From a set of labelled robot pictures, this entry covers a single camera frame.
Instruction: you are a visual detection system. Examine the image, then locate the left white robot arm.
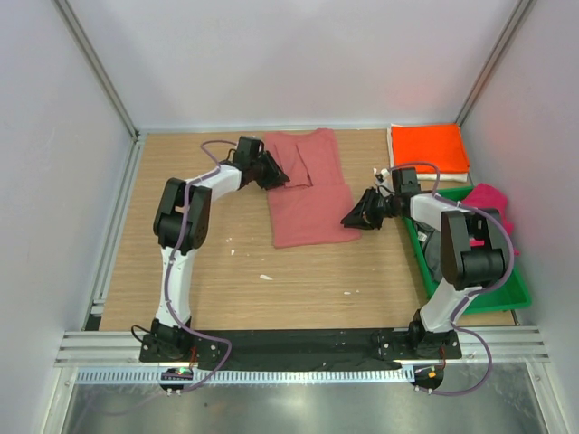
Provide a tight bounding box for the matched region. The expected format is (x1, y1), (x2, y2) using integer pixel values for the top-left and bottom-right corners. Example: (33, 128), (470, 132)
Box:
(139, 136), (289, 362)

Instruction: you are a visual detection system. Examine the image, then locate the salmon pink t shirt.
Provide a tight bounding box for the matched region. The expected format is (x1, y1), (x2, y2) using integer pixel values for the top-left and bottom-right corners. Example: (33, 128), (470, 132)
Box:
(265, 128), (361, 249)

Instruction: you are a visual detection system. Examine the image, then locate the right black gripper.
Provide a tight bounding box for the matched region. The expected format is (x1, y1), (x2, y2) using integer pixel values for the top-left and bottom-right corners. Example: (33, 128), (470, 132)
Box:
(341, 187), (402, 231)

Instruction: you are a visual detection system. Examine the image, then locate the slotted cable duct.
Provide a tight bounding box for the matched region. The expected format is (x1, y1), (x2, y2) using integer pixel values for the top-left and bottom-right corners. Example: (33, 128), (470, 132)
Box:
(76, 366), (414, 385)

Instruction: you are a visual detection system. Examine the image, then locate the green plastic bin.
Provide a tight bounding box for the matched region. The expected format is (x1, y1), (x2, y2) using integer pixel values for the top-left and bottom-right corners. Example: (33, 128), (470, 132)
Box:
(403, 186), (531, 314)

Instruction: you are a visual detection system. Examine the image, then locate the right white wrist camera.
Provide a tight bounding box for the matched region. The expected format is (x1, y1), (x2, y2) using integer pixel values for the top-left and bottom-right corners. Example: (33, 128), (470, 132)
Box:
(373, 167), (391, 183)

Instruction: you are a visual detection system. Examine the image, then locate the grey t shirt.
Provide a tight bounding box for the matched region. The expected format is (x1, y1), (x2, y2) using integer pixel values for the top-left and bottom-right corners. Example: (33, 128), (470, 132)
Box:
(413, 222), (442, 283)

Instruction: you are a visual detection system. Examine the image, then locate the magenta t shirt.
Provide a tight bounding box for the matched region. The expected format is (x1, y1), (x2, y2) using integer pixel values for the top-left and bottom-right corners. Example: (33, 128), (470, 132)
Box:
(462, 184), (514, 235)

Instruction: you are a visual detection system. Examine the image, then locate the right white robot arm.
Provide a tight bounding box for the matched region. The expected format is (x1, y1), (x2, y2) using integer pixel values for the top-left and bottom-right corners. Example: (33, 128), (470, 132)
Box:
(341, 163), (515, 358)

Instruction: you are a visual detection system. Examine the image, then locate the folded orange t shirt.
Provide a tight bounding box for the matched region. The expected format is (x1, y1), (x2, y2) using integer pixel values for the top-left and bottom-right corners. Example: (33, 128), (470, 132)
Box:
(387, 124), (470, 180)

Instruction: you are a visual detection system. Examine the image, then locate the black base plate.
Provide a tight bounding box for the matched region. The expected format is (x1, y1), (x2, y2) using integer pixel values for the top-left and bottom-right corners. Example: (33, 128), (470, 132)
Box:
(139, 328), (462, 372)

